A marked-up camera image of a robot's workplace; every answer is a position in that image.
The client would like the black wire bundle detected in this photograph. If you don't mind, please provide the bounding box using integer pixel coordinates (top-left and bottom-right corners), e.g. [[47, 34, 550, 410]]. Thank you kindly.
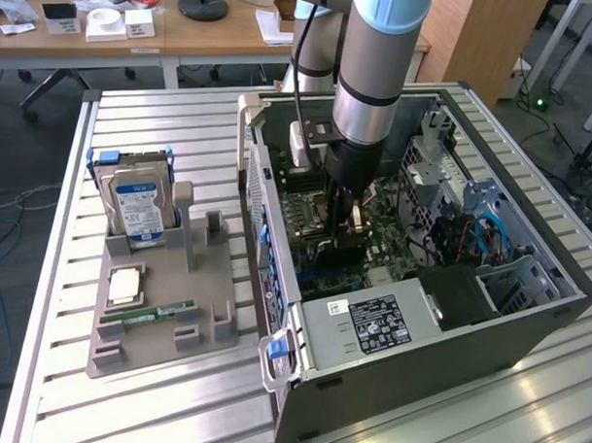
[[423, 214, 466, 267]]

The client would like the white tape roll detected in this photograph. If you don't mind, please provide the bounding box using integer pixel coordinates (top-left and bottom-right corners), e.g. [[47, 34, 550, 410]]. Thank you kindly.
[[90, 9, 121, 32]]

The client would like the white box with black top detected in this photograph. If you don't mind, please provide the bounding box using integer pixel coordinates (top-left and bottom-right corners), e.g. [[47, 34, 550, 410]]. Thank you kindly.
[[41, 2, 83, 36]]

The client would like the hard disk with blue label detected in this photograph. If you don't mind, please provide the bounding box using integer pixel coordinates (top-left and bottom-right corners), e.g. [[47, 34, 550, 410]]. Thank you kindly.
[[99, 168, 168, 251]]

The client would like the green motherboard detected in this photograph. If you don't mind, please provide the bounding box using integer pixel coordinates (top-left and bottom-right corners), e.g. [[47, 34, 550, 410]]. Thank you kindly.
[[263, 150, 426, 304]]

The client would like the white paper stack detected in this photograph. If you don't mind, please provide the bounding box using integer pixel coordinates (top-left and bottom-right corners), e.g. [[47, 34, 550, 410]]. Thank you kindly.
[[255, 8, 297, 48]]

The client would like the blue case latch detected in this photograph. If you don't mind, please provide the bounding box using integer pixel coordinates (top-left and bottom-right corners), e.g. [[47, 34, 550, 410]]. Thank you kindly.
[[264, 339, 287, 362]]

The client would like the black round lamp base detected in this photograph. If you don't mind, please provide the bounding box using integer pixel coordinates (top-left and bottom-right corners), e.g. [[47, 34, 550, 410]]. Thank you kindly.
[[178, 0, 229, 22]]

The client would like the CPU socket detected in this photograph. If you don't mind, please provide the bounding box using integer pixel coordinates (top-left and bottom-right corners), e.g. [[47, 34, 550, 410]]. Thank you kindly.
[[308, 188, 331, 229]]

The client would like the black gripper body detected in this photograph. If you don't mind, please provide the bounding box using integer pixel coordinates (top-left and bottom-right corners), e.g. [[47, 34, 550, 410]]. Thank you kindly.
[[321, 134, 386, 254]]

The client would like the white cardboard box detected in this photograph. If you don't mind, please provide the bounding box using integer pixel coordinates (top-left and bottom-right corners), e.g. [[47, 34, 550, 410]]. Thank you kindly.
[[122, 7, 157, 41]]

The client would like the silver CPU chip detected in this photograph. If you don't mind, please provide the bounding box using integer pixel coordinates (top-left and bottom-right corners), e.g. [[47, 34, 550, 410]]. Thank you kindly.
[[105, 267, 143, 308]]

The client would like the metal disk bay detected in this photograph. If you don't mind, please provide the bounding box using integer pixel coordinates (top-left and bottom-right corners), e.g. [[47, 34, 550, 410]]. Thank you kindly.
[[474, 255, 568, 320], [397, 106, 476, 228]]

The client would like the long expansion slot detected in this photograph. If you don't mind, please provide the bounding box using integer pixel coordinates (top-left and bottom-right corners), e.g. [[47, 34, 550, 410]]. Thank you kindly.
[[294, 258, 323, 278], [296, 273, 364, 290]]

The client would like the black plastic air shroud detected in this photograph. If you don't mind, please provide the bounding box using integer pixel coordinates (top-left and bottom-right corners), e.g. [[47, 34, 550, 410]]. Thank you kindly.
[[416, 261, 505, 334]]

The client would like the black tripod stand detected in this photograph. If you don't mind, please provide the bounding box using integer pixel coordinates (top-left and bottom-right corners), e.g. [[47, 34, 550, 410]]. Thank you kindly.
[[548, 88, 592, 204]]

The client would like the white paper card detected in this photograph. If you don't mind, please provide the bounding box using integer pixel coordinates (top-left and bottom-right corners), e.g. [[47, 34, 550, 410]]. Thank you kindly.
[[0, 20, 36, 37]]

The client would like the black camera cable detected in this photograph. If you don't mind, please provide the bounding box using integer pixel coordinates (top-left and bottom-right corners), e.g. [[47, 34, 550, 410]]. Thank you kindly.
[[286, 0, 331, 170]]

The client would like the grey parts rack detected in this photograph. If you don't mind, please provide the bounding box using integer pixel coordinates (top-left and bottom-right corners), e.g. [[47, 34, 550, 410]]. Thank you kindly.
[[85, 178, 245, 387]]

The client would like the wooden desk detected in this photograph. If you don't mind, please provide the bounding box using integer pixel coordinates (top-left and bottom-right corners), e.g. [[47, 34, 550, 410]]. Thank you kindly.
[[161, 0, 435, 99], [0, 0, 169, 77]]

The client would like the red disk wire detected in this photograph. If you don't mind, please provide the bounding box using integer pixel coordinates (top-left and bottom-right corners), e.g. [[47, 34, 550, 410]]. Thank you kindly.
[[457, 220, 476, 262]]

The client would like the open black PC case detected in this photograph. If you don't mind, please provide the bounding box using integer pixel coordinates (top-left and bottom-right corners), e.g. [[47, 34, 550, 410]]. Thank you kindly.
[[225, 73, 592, 443]]

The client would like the white floor cable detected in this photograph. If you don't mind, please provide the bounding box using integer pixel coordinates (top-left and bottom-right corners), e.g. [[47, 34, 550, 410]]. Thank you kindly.
[[0, 181, 60, 213]]

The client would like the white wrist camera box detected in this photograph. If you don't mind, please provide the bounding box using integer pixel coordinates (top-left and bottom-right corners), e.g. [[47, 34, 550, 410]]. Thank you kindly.
[[286, 119, 328, 171]]

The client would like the black chair base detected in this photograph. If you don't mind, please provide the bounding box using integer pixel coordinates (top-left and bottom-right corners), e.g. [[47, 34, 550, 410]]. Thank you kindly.
[[19, 65, 96, 127]]

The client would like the blue disk wire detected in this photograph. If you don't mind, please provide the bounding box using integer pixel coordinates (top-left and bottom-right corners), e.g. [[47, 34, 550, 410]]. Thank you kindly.
[[471, 212, 514, 267]]

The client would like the white table frame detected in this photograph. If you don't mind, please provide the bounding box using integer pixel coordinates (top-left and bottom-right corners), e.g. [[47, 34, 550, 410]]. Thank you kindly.
[[522, 0, 592, 131]]

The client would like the bare green RAM stick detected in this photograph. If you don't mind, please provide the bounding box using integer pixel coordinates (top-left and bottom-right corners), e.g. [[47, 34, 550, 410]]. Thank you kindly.
[[100, 296, 197, 328]]

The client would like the brown cardboard box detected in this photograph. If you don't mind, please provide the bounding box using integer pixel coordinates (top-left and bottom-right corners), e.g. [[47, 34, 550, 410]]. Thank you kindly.
[[273, 0, 298, 22]]

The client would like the white socket box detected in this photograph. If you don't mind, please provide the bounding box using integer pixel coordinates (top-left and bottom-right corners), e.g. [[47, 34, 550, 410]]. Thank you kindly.
[[506, 68, 526, 102]]

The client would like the grey power supply unit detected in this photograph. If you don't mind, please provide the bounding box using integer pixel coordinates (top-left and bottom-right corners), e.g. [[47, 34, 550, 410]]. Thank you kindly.
[[295, 273, 444, 376]]

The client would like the hard disk in blue caddy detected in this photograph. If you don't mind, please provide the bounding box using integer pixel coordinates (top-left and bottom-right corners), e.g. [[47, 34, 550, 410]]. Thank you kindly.
[[83, 144, 177, 238]]

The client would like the wooden cabinet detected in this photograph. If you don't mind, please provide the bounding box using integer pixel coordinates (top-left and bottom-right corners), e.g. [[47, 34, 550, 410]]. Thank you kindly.
[[416, 0, 551, 109]]

